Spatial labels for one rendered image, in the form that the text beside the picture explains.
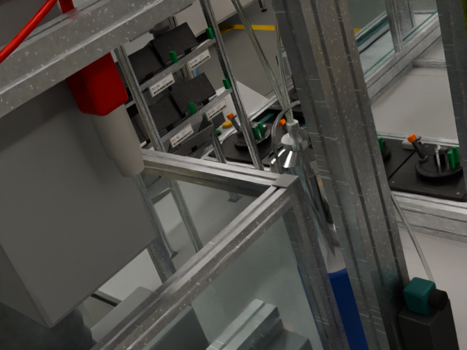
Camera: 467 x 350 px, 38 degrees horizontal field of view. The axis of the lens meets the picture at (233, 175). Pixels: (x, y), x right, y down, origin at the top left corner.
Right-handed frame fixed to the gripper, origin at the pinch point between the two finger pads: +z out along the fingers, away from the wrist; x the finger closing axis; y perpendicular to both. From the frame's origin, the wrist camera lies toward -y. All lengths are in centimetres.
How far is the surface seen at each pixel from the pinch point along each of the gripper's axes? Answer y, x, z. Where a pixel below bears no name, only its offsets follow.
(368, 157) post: -131, 73, -32
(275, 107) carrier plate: -11.8, -28.0, 26.2
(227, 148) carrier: -12.8, 1.8, 26.2
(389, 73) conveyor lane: -37, -70, 31
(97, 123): -119, 105, -55
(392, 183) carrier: -83, 6, 26
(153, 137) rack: -42, 48, -10
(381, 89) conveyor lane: -36, -63, 35
